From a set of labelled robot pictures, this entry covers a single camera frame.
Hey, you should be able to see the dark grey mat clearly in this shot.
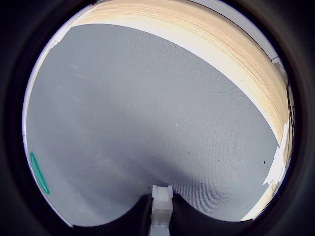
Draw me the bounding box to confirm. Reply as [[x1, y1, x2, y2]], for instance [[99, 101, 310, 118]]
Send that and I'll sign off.
[[24, 23, 281, 227]]

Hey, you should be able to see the white tape strip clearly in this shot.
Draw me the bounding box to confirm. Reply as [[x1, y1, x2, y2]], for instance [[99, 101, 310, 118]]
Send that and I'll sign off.
[[280, 122, 290, 150], [262, 147, 286, 186], [50, 25, 72, 50]]

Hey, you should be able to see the small white plastic terminal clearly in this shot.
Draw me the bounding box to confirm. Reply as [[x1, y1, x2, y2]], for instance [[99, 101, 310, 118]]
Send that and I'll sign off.
[[149, 184, 174, 236]]

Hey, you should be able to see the round green lid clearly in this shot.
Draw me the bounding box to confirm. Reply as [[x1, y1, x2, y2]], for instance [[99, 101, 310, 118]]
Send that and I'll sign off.
[[30, 152, 50, 195]]

